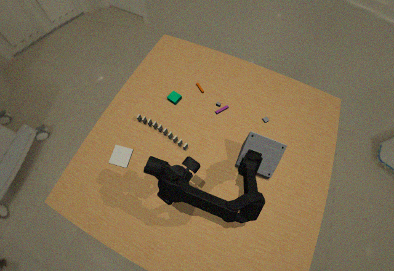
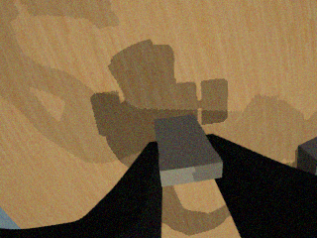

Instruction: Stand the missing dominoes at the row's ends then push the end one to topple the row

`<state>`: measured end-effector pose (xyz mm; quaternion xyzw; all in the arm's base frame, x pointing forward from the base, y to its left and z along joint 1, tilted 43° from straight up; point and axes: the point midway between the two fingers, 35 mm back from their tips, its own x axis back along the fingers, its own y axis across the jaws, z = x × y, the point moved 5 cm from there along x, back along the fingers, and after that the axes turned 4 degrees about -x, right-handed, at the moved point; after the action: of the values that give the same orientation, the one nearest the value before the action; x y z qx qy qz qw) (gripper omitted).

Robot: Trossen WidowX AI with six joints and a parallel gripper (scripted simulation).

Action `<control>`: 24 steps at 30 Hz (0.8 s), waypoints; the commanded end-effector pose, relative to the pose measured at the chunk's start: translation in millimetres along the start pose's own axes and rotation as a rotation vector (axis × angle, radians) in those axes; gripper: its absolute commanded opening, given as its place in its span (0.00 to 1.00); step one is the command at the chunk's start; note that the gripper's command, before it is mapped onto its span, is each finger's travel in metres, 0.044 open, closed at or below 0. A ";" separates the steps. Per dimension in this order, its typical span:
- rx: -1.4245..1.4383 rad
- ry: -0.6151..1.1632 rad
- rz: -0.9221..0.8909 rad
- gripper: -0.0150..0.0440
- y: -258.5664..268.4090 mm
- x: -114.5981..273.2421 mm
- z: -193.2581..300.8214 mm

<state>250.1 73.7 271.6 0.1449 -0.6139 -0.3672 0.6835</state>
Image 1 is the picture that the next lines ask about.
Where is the green block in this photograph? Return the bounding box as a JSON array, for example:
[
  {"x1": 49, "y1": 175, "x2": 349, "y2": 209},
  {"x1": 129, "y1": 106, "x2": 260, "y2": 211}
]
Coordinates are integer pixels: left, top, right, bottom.
[{"x1": 167, "y1": 91, "x2": 182, "y2": 105}]

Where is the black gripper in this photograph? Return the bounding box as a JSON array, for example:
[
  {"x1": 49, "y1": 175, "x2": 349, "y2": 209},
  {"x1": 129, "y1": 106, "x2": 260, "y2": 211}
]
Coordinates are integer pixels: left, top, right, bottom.
[{"x1": 157, "y1": 156, "x2": 200, "y2": 205}]

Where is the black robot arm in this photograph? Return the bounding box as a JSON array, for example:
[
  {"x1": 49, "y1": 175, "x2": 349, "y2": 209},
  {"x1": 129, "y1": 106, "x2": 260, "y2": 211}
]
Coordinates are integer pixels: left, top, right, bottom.
[{"x1": 143, "y1": 149, "x2": 265, "y2": 223}]

